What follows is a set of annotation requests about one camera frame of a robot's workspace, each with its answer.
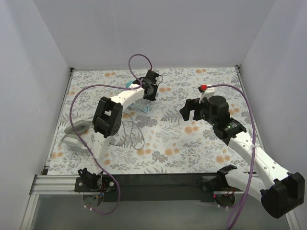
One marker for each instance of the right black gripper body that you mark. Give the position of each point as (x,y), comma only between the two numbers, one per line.
(196,109)

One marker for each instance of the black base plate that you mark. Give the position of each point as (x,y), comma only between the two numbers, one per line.
(203,187)

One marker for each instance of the aluminium frame rail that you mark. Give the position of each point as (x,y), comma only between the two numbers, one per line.
(45,194)

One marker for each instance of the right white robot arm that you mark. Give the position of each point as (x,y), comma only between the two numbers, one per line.
(278,190)

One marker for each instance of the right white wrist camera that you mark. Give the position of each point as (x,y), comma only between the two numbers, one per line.
(207,91)

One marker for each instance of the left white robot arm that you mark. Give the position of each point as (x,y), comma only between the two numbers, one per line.
(107,122)

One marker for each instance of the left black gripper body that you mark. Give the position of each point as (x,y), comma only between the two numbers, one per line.
(148,96)

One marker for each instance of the teal white headphones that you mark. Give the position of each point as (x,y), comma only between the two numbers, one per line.
(141,105)

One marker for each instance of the floral table mat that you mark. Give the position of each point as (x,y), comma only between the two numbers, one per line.
(158,141)

